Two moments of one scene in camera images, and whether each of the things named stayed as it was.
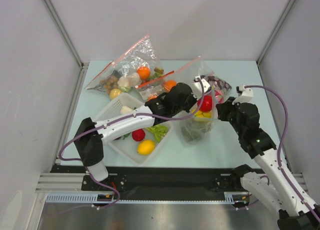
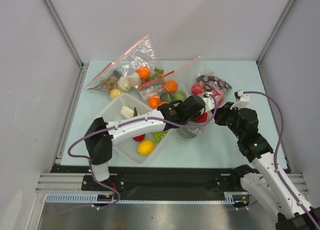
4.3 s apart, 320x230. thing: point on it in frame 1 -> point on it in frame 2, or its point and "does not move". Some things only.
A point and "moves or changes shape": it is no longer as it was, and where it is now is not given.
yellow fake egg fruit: x=114 y=92 does not move
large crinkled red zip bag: x=137 y=66 does not move
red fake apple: x=205 y=103 moves or changes shape
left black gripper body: x=190 y=101 -> x=185 y=120
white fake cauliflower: x=126 y=82 does not move
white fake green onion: x=125 y=109 does not move
